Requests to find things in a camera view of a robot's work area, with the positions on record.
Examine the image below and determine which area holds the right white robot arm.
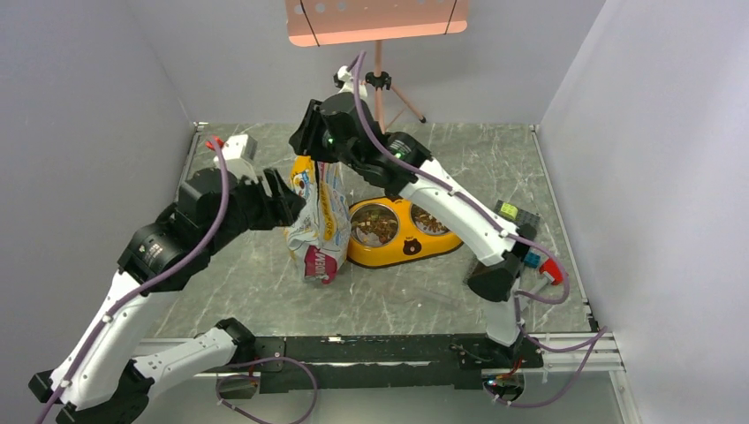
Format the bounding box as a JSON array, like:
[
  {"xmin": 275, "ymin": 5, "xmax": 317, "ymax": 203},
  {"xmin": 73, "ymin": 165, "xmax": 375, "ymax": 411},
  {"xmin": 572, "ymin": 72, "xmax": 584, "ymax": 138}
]
[{"xmin": 290, "ymin": 93, "xmax": 537, "ymax": 367}]

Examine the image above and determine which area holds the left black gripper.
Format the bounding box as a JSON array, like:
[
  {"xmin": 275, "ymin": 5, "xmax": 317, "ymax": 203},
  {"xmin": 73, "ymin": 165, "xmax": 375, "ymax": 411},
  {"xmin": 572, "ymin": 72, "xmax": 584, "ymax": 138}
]
[{"xmin": 205, "ymin": 165, "xmax": 306, "ymax": 254}]

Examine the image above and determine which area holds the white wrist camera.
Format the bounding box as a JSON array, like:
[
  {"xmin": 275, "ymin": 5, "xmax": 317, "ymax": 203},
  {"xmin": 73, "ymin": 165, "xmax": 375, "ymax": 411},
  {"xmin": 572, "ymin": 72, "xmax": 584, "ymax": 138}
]
[
  {"xmin": 222, "ymin": 133, "xmax": 258, "ymax": 182},
  {"xmin": 333, "ymin": 65, "xmax": 367, "ymax": 100}
]

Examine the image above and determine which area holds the green building brick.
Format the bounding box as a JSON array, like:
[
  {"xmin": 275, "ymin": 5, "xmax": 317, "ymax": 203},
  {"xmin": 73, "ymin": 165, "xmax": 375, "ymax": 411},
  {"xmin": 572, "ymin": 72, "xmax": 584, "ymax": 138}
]
[{"xmin": 499, "ymin": 202, "xmax": 518, "ymax": 221}]

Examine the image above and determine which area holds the red grey toy tool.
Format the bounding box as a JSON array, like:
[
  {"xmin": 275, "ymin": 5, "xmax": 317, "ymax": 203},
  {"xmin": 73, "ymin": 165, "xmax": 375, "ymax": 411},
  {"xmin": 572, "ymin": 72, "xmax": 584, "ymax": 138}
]
[{"xmin": 528, "ymin": 259, "xmax": 569, "ymax": 294}]

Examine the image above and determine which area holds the yellow double pet bowl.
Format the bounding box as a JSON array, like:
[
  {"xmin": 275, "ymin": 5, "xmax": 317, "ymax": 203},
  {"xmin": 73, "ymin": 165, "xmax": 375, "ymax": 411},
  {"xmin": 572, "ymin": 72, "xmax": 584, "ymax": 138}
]
[{"xmin": 347, "ymin": 197, "xmax": 463, "ymax": 269}]

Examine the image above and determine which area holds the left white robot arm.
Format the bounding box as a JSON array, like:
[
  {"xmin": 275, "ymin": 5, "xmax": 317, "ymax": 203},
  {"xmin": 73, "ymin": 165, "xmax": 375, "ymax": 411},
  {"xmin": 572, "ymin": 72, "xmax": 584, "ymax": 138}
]
[{"xmin": 28, "ymin": 168, "xmax": 305, "ymax": 423}]

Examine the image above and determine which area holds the pet food bag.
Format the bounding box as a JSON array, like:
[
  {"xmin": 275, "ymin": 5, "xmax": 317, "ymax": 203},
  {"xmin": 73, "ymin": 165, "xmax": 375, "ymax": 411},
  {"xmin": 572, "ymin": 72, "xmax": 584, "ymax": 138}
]
[{"xmin": 284, "ymin": 156, "xmax": 351, "ymax": 284}]

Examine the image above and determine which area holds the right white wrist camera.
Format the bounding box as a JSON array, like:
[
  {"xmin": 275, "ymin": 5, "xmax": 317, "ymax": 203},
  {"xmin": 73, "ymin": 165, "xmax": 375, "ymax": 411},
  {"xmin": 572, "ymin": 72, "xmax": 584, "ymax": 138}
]
[{"xmin": 333, "ymin": 65, "xmax": 367, "ymax": 100}]

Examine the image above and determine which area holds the blue building brick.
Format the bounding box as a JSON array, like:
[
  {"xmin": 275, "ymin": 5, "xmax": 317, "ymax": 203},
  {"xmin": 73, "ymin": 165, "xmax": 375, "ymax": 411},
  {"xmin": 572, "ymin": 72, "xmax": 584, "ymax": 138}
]
[{"xmin": 524, "ymin": 252, "xmax": 542, "ymax": 269}]

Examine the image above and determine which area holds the grey building baseplate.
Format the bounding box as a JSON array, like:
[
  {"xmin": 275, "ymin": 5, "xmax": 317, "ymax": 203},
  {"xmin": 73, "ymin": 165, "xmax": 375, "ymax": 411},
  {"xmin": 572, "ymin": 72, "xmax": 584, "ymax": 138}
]
[{"xmin": 462, "ymin": 200, "xmax": 542, "ymax": 288}]

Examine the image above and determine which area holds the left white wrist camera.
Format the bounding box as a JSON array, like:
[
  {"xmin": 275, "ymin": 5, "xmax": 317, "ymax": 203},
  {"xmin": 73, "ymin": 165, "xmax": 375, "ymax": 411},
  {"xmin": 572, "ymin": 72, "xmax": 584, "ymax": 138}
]
[{"xmin": 222, "ymin": 133, "xmax": 258, "ymax": 182}]

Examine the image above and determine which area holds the pink music stand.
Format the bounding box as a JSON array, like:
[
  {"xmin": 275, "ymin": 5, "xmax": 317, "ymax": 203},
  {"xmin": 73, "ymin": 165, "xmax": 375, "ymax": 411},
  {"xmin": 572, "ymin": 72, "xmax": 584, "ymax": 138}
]
[{"xmin": 284, "ymin": 0, "xmax": 471, "ymax": 131}]

